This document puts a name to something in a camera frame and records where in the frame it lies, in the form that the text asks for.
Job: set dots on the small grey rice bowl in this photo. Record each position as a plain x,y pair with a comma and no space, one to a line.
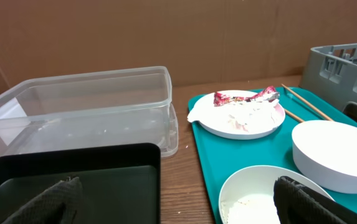
247,196

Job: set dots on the white napkin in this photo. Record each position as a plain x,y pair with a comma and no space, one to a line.
253,117

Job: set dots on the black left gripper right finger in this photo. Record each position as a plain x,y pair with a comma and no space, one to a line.
299,204

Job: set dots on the red snack wrapper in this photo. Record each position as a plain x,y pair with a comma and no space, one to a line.
269,95

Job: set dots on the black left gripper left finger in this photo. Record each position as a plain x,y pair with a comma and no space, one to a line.
58,204

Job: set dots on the white bowl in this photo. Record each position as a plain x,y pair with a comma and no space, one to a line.
326,153

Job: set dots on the large white plate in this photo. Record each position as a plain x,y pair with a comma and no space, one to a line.
214,119

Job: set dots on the wooden chopstick right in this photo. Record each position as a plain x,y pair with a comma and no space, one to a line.
326,117

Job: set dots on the wooden chopstick left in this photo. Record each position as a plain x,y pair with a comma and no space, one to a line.
292,115

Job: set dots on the grey dishwasher rack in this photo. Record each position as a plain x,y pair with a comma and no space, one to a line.
331,74

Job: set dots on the wooden chopstick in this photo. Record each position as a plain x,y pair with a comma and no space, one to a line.
326,117
292,115

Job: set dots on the clear plastic bin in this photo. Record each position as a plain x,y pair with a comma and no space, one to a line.
89,110

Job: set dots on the black tray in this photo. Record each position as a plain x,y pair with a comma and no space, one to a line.
113,184

